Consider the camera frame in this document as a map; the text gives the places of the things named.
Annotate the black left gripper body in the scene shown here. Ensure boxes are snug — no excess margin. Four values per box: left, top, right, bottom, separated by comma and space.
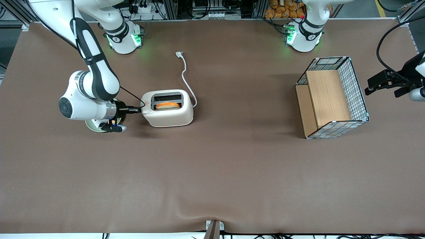
400, 50, 425, 88

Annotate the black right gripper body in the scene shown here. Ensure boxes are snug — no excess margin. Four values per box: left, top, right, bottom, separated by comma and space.
115, 99, 128, 122

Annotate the white two-slot toaster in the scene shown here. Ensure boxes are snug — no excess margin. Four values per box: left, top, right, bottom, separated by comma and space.
141, 90, 194, 128

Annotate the pale green round plate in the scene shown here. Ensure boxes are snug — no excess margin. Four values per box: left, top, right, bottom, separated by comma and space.
85, 118, 124, 133

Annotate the toast slice orange crust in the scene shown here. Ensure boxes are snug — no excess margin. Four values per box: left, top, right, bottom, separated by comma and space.
155, 102, 181, 110

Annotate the white power strip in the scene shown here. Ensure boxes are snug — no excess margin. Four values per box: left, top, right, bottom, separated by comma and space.
131, 0, 158, 14

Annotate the pile of orange bread rolls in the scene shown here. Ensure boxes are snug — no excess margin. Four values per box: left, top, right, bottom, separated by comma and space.
265, 0, 306, 19

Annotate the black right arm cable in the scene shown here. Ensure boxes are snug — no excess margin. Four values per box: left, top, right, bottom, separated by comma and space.
119, 86, 146, 108

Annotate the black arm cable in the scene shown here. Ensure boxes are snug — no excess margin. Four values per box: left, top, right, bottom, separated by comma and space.
119, 86, 146, 108
376, 16, 425, 85

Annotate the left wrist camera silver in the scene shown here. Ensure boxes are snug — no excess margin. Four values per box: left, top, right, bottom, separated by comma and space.
408, 87, 425, 102

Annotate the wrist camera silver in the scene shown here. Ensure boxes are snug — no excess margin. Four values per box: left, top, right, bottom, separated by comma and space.
408, 87, 425, 102
101, 121, 128, 133

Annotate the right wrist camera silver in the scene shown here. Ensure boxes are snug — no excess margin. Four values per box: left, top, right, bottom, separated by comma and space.
101, 121, 128, 133

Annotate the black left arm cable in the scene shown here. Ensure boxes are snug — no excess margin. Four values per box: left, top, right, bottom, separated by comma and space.
376, 16, 425, 85

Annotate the wire basket with wooden shelf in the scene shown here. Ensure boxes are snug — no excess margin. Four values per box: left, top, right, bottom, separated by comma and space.
295, 56, 370, 140

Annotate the aluminium frame rail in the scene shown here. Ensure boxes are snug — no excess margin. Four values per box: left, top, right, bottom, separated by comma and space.
0, 0, 34, 28
397, 0, 425, 24

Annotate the white toaster power cord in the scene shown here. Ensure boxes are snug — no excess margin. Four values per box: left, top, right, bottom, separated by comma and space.
175, 51, 198, 108

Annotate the grey camera stand bracket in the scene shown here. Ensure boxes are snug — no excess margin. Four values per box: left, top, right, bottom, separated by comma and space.
205, 220, 225, 239

